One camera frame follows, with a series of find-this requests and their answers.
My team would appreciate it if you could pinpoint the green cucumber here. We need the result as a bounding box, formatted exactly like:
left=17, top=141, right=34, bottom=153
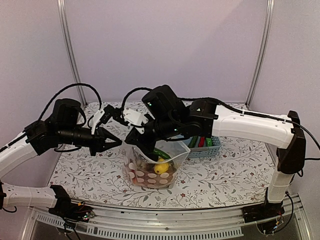
left=188, top=136, right=198, bottom=148

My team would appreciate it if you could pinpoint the floral patterned tablecloth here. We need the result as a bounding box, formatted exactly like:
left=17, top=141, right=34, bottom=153
left=46, top=100, right=283, bottom=209

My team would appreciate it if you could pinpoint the red cherry tomato cluster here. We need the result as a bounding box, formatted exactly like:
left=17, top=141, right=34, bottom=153
left=126, top=162, right=156, bottom=187

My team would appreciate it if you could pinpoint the aluminium frame post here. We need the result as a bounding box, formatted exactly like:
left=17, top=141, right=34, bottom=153
left=245, top=0, right=275, bottom=109
left=56, top=0, right=87, bottom=106

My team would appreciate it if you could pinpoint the dark green chili pepper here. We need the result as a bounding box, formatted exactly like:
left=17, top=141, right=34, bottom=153
left=153, top=148, right=171, bottom=160

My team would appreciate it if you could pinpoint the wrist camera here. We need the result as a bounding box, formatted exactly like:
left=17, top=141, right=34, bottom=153
left=87, top=104, right=116, bottom=135
left=117, top=107, right=149, bottom=127

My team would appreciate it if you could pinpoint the aluminium front rail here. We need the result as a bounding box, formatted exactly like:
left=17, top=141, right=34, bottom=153
left=22, top=194, right=313, bottom=240

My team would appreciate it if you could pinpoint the red chili pepper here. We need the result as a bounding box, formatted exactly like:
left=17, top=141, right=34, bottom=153
left=198, top=137, right=206, bottom=148

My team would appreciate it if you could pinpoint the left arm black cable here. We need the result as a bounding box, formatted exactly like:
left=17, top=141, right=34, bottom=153
left=37, top=82, right=102, bottom=121

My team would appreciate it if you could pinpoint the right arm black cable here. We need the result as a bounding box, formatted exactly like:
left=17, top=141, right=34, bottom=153
left=121, top=86, right=156, bottom=111

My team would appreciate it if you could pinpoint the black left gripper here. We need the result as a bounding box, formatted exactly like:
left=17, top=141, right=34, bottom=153
left=57, top=124, right=122, bottom=156

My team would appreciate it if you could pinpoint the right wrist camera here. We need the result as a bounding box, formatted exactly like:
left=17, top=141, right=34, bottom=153
left=117, top=107, right=149, bottom=127

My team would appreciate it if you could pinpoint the light green pepper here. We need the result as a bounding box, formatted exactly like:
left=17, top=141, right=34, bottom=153
left=205, top=137, right=213, bottom=147

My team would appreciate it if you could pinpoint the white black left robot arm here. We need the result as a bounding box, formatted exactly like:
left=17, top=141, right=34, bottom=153
left=0, top=98, right=122, bottom=217

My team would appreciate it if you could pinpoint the light blue plastic basket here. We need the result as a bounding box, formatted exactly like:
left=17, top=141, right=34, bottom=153
left=183, top=136, right=221, bottom=158

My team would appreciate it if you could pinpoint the yellow corn cob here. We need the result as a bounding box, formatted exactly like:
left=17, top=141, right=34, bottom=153
left=153, top=162, right=170, bottom=175

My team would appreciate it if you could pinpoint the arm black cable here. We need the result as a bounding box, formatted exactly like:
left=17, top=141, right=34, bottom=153
left=37, top=82, right=102, bottom=121
left=121, top=86, right=156, bottom=111

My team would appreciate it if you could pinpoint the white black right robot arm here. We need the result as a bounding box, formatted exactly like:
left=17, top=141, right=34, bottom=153
left=121, top=85, right=306, bottom=218

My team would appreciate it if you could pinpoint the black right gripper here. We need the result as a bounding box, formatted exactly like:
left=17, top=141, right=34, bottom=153
left=125, top=113, right=180, bottom=154

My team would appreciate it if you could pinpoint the left aluminium frame post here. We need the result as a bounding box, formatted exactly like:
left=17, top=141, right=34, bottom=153
left=56, top=0, right=87, bottom=106

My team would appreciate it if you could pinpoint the right aluminium frame post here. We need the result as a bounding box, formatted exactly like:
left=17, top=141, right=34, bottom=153
left=245, top=0, right=275, bottom=109

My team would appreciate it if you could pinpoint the clear zip top bag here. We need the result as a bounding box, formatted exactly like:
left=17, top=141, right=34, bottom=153
left=121, top=140, right=190, bottom=189

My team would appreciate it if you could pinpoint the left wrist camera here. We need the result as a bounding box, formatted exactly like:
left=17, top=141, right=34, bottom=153
left=87, top=104, right=116, bottom=135

